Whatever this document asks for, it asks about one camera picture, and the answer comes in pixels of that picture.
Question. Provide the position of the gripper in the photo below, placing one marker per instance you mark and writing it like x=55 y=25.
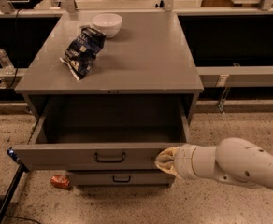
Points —
x=184 y=160

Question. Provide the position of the white bowl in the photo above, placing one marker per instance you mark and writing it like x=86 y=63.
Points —
x=108 y=23

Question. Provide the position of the grey lower drawer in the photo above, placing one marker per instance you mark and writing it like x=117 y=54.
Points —
x=120 y=178

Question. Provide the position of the grey top drawer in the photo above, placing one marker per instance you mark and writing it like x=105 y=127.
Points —
x=72 y=128

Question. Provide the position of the grey drawer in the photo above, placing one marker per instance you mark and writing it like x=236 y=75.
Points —
x=72 y=128
x=120 y=178

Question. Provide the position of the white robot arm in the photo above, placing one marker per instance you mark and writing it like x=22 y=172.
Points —
x=234 y=161

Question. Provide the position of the orange crushed can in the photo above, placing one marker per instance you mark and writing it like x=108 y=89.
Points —
x=60 y=181

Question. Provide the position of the black pole with blue tip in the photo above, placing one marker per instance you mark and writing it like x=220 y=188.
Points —
x=13 y=184

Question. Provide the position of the clear plastic water bottle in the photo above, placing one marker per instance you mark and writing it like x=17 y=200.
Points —
x=6 y=63

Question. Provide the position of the grey drawer cabinet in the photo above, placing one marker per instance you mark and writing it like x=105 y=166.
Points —
x=149 y=55

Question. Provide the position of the blue chip bag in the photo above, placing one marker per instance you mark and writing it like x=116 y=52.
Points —
x=82 y=51

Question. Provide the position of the black top drawer handle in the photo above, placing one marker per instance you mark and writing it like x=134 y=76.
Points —
x=109 y=159

